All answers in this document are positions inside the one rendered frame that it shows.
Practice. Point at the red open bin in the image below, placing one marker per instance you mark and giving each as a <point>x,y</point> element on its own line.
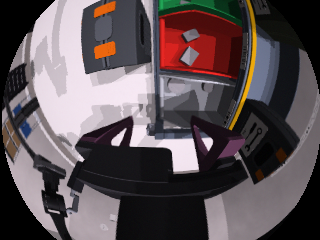
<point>219,45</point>

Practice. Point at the yellow flat bar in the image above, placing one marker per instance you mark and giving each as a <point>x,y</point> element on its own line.
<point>251,65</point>

